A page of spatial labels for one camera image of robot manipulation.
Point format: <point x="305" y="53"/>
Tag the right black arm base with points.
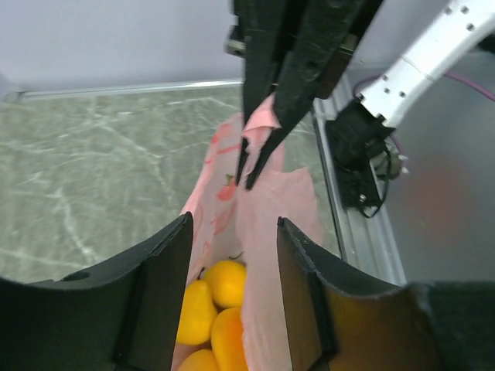
<point x="365" y="188"/>

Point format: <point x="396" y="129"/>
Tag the pink plastic bag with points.
<point x="230" y="221"/>

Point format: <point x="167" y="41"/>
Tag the orange peach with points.
<point x="226" y="340"/>

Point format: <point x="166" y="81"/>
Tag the orange mango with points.
<point x="201" y="360"/>

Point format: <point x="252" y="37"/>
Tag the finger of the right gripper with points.
<point x="313" y="65"/>
<point x="268" y="28"/>

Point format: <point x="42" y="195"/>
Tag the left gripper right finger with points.
<point x="340" y="318"/>

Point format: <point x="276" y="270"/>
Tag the yellow lemon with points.
<point x="197" y="315"/>

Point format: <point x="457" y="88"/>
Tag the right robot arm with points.
<point x="379" y="109"/>

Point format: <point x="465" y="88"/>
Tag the yellow orange fruit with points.
<point x="226" y="281"/>

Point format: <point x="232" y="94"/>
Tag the aluminium mounting rail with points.
<point x="366" y="244"/>

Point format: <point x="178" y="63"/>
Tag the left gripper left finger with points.
<point x="120" y="314"/>

